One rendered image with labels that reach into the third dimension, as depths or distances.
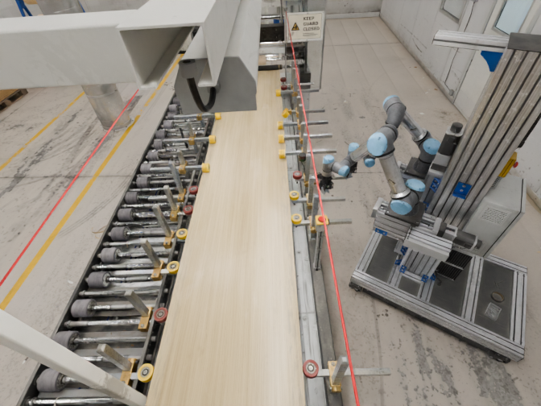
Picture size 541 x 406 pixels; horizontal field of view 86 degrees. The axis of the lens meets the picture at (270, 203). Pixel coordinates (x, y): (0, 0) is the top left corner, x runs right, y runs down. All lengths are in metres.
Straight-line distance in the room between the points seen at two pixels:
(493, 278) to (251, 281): 2.14
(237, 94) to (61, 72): 0.22
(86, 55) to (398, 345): 2.71
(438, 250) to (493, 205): 0.40
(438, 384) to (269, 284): 1.54
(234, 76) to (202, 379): 1.50
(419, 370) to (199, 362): 1.72
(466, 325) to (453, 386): 0.45
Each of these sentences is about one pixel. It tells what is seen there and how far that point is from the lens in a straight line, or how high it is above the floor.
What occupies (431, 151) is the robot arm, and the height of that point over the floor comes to 1.24.
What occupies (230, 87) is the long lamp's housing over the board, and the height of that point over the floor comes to 2.34.
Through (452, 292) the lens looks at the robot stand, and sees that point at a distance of 2.93.
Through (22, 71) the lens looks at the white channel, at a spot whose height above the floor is 2.43.
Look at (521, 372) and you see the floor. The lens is 3.12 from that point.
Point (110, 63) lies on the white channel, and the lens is 0.32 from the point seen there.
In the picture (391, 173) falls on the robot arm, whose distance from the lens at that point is 1.82.
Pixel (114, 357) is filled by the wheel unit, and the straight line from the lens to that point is 1.75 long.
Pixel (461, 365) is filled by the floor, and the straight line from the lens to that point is 2.92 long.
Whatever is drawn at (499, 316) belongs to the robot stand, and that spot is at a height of 0.21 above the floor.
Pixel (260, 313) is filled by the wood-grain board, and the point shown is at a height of 0.90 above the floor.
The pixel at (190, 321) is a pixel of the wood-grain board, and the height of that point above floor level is 0.90.
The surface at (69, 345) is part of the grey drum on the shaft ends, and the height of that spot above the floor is 0.82.
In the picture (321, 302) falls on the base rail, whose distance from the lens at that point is 2.02.
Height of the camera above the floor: 2.52
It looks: 46 degrees down
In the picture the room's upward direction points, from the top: 4 degrees counter-clockwise
